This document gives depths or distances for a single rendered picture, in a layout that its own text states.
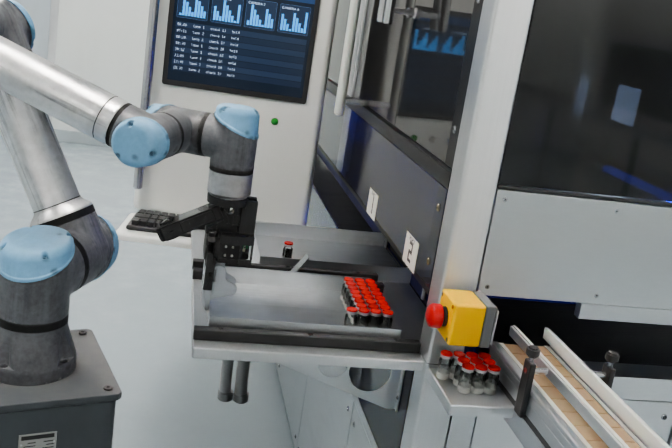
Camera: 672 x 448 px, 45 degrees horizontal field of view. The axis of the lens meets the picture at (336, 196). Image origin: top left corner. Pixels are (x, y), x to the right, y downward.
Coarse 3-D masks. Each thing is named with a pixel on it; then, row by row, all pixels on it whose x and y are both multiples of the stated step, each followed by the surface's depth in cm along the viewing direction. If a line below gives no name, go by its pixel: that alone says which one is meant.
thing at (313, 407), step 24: (288, 384) 275; (312, 384) 235; (624, 384) 148; (648, 384) 148; (288, 408) 270; (312, 408) 231; (336, 408) 202; (360, 408) 180; (648, 408) 150; (312, 432) 228; (336, 432) 200; (360, 432) 178; (456, 432) 144; (480, 432) 145; (504, 432) 146
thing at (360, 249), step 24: (264, 240) 194; (288, 240) 196; (312, 240) 199; (336, 240) 201; (360, 240) 202; (384, 240) 203; (288, 264) 173; (312, 264) 174; (336, 264) 175; (360, 264) 176; (384, 264) 189
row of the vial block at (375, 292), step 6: (366, 282) 162; (372, 282) 162; (372, 288) 159; (378, 288) 159; (372, 294) 156; (378, 294) 156; (378, 300) 153; (384, 300) 154; (384, 306) 150; (384, 312) 147; (390, 312) 148; (384, 318) 148; (390, 318) 148; (384, 324) 148; (390, 324) 148
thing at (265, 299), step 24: (240, 288) 161; (264, 288) 163; (288, 288) 165; (312, 288) 166; (336, 288) 167; (216, 312) 147; (240, 312) 149; (264, 312) 151; (288, 312) 152; (312, 312) 154; (336, 312) 156; (384, 336) 144
